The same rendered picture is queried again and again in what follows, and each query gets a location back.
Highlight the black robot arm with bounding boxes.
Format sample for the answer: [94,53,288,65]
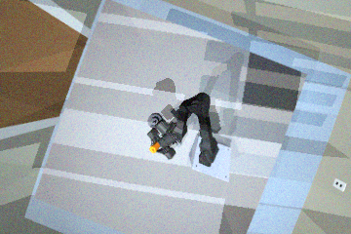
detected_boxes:
[155,93,219,167]

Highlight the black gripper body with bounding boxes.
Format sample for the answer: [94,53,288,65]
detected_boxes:
[147,128,176,160]

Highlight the orange cylinder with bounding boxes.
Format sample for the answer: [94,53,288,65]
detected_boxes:
[149,141,160,153]

